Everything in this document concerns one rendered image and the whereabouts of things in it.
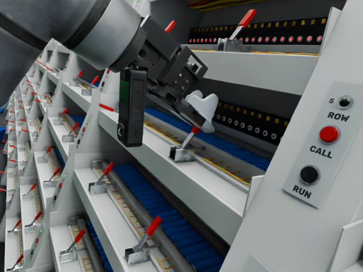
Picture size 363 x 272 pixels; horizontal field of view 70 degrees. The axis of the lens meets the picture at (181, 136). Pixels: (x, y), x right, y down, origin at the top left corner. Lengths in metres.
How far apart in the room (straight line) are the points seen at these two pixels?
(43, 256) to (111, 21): 0.82
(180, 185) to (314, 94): 0.23
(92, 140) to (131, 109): 0.49
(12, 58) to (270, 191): 0.30
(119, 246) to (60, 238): 0.37
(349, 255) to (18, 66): 0.37
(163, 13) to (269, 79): 0.58
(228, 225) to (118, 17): 0.28
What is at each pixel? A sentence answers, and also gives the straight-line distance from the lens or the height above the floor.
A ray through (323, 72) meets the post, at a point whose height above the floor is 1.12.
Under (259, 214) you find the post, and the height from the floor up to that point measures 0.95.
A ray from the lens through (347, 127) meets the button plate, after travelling 0.28.
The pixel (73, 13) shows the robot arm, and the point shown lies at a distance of 0.32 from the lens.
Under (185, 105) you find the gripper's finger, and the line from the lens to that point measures 0.37.
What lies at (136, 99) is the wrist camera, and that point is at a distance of 0.37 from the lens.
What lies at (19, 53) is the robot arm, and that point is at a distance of 0.33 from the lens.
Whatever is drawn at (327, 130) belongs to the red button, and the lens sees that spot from 0.28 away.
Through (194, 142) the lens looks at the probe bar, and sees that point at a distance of 0.50.
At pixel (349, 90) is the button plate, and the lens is 0.30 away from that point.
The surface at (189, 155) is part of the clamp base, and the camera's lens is 0.45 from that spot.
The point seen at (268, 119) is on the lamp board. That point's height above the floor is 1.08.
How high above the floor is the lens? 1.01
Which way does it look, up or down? 3 degrees down
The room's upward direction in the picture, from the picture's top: 24 degrees clockwise
